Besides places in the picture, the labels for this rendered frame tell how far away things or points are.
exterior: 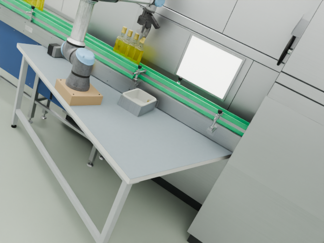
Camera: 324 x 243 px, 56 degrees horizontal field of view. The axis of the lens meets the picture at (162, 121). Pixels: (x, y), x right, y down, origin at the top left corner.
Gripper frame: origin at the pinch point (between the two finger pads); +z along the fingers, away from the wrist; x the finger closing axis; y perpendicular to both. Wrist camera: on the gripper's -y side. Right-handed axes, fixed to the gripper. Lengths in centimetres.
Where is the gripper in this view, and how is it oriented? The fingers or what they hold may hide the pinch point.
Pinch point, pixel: (143, 38)
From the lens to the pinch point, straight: 229.8
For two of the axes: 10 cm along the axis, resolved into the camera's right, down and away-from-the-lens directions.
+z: -3.6, 8.3, 4.3
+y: -8.2, -5.0, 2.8
